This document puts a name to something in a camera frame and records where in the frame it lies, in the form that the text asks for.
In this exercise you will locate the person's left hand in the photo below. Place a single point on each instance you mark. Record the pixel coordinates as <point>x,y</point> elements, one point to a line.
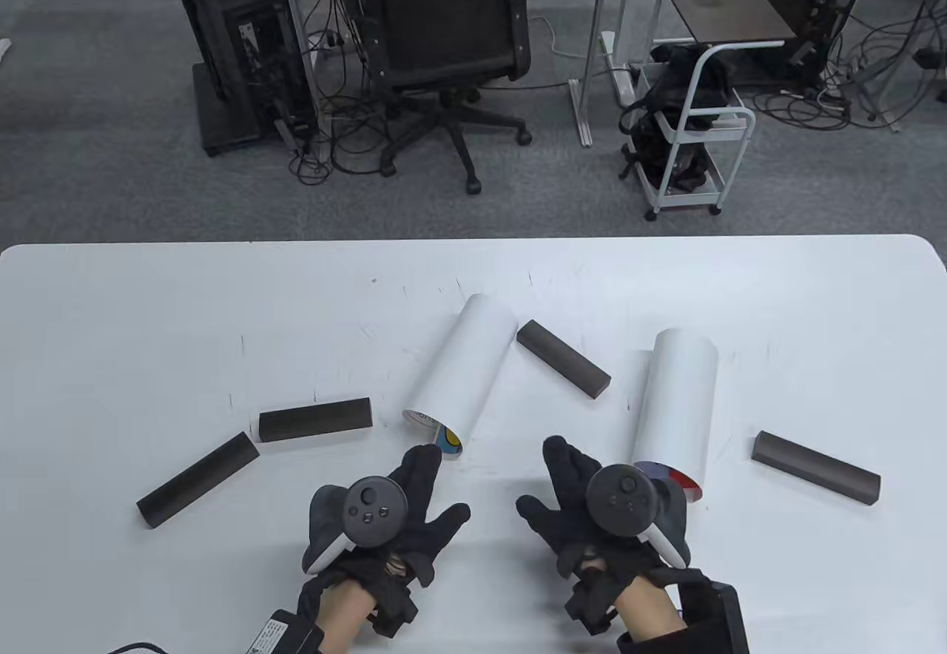
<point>410,565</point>

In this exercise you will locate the person's right hand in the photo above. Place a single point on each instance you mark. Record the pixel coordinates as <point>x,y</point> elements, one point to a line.
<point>566,528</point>

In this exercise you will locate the black and white handheld controller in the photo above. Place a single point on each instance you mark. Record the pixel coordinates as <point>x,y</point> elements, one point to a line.
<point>373,510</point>
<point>621,499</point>

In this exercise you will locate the colour striped cartoon poster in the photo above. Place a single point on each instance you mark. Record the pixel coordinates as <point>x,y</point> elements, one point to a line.
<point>677,402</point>

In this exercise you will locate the dark brown paperweight block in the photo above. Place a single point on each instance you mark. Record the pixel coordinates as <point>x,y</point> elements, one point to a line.
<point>314,419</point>
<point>196,480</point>
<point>562,358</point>
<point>814,465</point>

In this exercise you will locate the pink face cartoon poster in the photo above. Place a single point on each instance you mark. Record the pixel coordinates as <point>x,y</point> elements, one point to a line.
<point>466,365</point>

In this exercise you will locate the person's left forearm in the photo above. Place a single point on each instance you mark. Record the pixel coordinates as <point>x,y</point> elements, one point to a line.
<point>344,624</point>

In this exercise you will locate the person's right forearm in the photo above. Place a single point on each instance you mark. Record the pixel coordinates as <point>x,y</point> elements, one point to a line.
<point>651,606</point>

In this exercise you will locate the grey metal desk leg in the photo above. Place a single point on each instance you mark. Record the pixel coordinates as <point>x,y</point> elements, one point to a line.
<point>583,121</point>
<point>296,18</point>

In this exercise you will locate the black bag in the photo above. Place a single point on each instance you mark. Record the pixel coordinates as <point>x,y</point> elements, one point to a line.
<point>666,103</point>

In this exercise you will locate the white rolling cart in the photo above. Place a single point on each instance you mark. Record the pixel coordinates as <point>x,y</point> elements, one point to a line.
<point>743,129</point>

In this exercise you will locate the white power strip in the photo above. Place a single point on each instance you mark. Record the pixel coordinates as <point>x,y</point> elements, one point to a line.
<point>618,66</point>

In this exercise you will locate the black office chair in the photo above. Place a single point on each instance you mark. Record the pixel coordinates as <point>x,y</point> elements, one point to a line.
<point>444,18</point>

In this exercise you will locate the brown top side table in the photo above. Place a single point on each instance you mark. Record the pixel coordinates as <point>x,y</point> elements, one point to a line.
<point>725,10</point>

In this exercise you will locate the black computer tower on stand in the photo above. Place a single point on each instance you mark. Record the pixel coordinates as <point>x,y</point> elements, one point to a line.
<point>222,40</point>

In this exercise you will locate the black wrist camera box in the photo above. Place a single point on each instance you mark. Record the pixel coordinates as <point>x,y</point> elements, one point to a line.
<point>721,617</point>
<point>285,635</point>

